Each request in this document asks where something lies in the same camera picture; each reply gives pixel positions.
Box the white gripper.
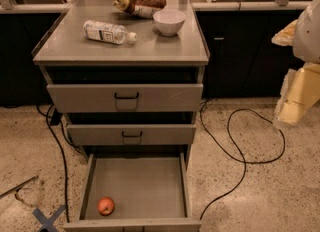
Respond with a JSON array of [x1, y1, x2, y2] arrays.
[[271, 20, 320, 129]]

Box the red apple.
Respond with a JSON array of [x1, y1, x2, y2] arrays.
[[97, 197, 115, 216]]

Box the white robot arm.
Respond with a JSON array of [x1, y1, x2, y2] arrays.
[[272, 0, 320, 129]]

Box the grey drawer cabinet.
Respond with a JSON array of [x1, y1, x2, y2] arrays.
[[34, 0, 209, 154]]

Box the grey top drawer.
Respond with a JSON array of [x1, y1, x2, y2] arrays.
[[47, 84, 203, 113]]

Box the grey drawer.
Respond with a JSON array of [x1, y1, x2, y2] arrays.
[[47, 84, 203, 113], [67, 124, 196, 146], [64, 153, 201, 232]]

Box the grey bottom drawer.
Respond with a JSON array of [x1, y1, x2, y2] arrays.
[[64, 153, 201, 232]]

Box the grey middle drawer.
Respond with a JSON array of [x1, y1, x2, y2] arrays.
[[67, 124, 196, 146]]

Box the dark base cabinets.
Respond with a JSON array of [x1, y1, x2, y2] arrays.
[[0, 10, 303, 106]]

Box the white bowl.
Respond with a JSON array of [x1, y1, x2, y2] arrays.
[[153, 9, 186, 36]]

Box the brown chip bag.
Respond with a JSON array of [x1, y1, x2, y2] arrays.
[[113, 0, 167, 19]]

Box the clear plastic water bottle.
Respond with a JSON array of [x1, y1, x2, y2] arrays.
[[83, 20, 137, 45]]

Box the blue tape cross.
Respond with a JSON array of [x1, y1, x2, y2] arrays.
[[32, 205, 65, 232]]

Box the metal bar on floor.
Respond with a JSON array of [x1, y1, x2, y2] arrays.
[[0, 175, 38, 199]]

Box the black floor cable right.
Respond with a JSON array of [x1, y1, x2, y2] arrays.
[[198, 98, 287, 221]]

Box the black floor cable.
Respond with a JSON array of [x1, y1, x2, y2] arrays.
[[198, 98, 287, 221], [35, 104, 84, 224]]

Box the black floor cable left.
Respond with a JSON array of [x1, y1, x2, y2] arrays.
[[35, 104, 84, 224]]

